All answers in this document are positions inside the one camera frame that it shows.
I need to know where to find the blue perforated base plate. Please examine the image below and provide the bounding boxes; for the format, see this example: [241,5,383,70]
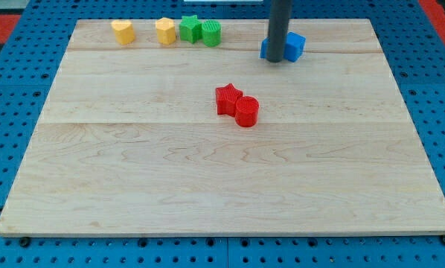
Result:
[0,1,445,267]

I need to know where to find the light wooden board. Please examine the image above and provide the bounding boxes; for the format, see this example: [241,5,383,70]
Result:
[0,19,445,237]

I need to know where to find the green star block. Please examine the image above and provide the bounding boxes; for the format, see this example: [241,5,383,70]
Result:
[179,15,202,44]

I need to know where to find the green cylinder block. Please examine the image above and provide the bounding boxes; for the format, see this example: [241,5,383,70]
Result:
[202,19,222,47]

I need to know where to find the red cylinder block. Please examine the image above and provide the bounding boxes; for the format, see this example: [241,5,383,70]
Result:
[234,96,260,127]

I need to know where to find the red star block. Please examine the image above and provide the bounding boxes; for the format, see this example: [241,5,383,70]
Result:
[215,83,243,117]

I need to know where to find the blue cube block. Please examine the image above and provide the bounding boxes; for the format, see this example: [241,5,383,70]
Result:
[259,31,306,63]

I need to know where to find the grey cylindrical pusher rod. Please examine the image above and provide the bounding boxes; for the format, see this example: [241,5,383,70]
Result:
[266,0,293,63]

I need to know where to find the yellow hexagon block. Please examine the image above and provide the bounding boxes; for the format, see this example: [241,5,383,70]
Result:
[155,17,176,45]

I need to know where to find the yellow heart block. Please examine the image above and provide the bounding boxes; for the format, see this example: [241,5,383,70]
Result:
[111,20,135,45]

